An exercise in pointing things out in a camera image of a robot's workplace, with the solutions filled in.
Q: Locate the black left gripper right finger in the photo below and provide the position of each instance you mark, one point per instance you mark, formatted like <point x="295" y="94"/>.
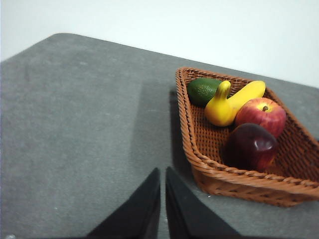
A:
<point x="184" y="214"/>

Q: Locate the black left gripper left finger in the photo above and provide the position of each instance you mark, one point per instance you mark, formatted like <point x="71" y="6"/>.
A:
<point x="139" y="211"/>

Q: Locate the dark purple plum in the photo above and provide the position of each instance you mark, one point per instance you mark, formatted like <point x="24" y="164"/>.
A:
<point x="249" y="147"/>

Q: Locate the brown wicker basket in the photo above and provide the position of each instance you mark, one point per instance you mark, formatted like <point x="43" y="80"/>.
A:
<point x="207" y="139"/>

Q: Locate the yellow banana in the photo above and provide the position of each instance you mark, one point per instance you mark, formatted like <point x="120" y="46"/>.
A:
<point x="220" y="112"/>

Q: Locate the green avocado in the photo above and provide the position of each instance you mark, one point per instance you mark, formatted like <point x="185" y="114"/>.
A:
<point x="200" y="90"/>

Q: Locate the red yellow apple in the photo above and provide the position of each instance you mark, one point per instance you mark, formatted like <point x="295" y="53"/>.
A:
<point x="264" y="117"/>

